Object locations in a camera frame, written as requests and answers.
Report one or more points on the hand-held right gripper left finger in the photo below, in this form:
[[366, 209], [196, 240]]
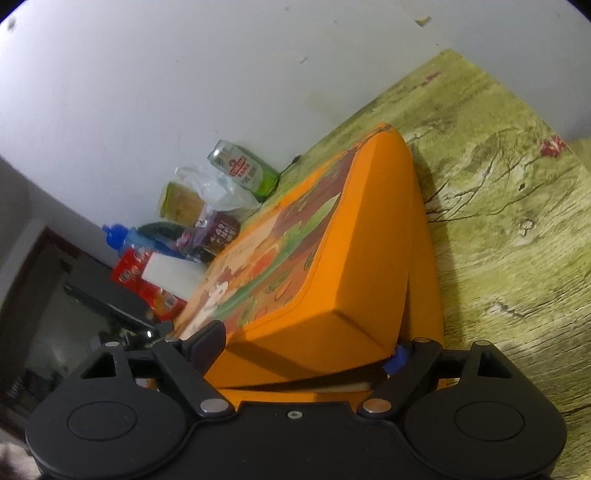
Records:
[[208, 344]]

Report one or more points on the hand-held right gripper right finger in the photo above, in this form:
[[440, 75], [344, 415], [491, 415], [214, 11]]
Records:
[[396, 364]]

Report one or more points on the orange cardboard box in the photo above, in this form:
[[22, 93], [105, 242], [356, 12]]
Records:
[[425, 300]]

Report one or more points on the orange box lid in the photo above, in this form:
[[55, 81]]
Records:
[[369, 254]]

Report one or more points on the green wood-grain desktop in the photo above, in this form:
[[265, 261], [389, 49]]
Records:
[[508, 230]]

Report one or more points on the red snack bag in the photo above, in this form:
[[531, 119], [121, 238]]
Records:
[[129, 272]]

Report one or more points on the blue water bottle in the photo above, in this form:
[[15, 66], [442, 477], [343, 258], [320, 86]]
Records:
[[120, 235]]

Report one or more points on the dark green bag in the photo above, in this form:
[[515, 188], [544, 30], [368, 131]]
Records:
[[159, 230]]

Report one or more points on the purple-lid tin can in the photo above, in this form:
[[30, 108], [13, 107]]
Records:
[[221, 235]]

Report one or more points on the yellow packet green top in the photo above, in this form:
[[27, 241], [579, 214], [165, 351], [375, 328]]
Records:
[[180, 203]]

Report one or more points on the clear plastic bag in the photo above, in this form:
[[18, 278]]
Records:
[[217, 191]]

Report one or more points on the green beer can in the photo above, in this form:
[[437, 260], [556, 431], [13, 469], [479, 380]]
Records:
[[244, 170]]

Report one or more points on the small beige tape scrap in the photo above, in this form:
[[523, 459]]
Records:
[[423, 21]]

